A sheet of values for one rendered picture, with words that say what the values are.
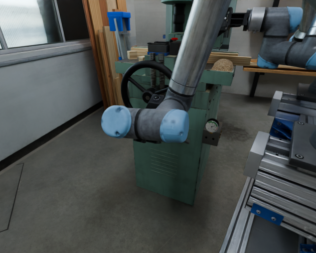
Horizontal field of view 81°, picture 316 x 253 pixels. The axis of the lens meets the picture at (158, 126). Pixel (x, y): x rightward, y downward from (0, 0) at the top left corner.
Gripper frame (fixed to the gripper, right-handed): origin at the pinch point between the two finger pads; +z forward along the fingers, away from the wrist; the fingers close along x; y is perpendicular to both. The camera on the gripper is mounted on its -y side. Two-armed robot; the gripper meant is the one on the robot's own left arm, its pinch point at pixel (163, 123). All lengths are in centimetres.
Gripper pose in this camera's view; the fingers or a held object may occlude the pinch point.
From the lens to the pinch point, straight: 74.3
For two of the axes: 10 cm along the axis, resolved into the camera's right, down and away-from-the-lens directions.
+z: 3.4, 0.6, 9.4
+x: 9.2, 1.9, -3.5
